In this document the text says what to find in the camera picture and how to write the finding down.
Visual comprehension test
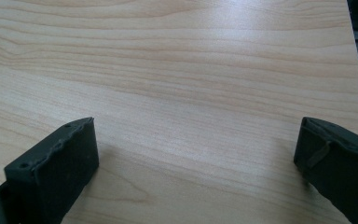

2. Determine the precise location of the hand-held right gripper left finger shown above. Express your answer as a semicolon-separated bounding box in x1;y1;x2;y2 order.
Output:
3;116;101;224

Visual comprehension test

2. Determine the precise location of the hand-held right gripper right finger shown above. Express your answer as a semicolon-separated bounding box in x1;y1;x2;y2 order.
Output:
293;116;358;224

